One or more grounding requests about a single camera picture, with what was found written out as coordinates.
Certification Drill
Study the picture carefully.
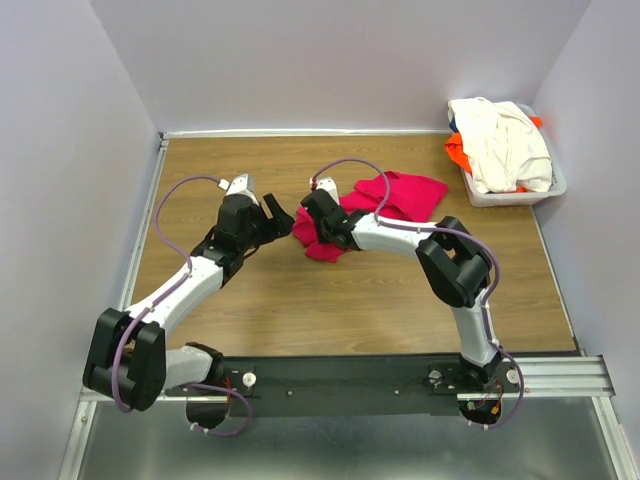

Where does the white laundry basket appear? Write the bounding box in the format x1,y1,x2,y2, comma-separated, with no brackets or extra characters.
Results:
447,103,566,207

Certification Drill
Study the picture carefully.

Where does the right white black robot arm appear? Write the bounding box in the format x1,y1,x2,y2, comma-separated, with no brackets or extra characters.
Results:
301,188,503,392

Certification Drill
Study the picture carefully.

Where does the white t shirt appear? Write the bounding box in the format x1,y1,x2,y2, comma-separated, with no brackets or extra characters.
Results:
448,97,553,194

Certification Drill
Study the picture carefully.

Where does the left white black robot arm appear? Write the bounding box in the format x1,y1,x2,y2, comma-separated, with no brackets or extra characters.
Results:
82,193,294,413

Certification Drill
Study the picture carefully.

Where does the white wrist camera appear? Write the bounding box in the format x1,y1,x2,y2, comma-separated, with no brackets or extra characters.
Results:
225,173,260,205
309,176,340,204

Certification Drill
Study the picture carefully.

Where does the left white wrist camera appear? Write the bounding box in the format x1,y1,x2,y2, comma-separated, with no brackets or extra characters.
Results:
225,173,260,205

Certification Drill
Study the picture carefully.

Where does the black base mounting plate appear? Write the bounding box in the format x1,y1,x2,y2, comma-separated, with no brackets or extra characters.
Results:
166,354,520,427

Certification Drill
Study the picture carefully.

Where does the orange t shirt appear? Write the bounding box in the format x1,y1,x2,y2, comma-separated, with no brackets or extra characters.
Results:
444,116,542,193

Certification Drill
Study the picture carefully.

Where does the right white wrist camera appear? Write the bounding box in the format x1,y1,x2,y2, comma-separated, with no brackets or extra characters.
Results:
309,176,340,204

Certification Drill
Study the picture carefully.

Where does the pink t shirt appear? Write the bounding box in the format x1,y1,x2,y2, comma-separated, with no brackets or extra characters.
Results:
292,171,449,263

